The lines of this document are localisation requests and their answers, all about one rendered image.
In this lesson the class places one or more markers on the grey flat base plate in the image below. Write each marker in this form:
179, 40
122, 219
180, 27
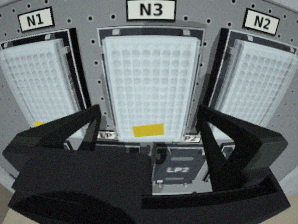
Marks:
88, 15

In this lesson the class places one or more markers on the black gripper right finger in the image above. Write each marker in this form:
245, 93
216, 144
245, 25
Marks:
256, 147

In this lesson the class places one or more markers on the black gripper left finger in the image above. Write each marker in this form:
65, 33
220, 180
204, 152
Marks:
53, 134

